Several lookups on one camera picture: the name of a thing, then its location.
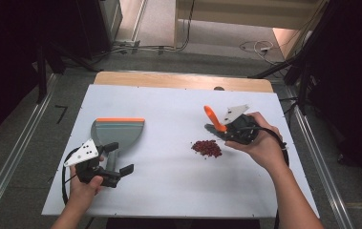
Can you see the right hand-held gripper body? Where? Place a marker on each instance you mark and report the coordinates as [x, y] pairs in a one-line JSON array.
[[242, 125]]

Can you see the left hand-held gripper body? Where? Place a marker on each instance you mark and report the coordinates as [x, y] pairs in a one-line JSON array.
[[81, 153]]

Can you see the grey dustpan with orange edge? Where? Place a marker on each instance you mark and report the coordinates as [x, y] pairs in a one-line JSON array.
[[118, 133]]

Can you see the pile of red beans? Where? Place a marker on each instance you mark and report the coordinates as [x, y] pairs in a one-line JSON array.
[[207, 148]]

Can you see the person's right hand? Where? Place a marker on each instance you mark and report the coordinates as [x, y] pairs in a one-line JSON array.
[[264, 149]]

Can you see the person's left hand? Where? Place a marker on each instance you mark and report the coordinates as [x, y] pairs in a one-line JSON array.
[[83, 191]]

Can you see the white board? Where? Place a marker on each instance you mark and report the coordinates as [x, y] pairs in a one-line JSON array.
[[169, 191]]

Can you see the black metal stand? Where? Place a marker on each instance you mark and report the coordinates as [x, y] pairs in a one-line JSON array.
[[41, 76], [302, 92]]

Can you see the wooden table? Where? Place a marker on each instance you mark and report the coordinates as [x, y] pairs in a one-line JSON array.
[[175, 80]]

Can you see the person's dark clothing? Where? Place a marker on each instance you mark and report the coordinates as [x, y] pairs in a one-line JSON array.
[[181, 224]]

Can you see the light wooden shelf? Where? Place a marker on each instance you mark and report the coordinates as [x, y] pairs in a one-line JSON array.
[[245, 12]]

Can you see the dark curtain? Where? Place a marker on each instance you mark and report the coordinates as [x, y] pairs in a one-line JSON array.
[[353, 79], [6, 47]]

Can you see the grey cabinet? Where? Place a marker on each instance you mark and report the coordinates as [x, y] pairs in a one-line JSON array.
[[111, 16]]

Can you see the metal floor rail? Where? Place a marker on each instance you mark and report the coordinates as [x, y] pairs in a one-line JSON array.
[[16, 152], [325, 178]]

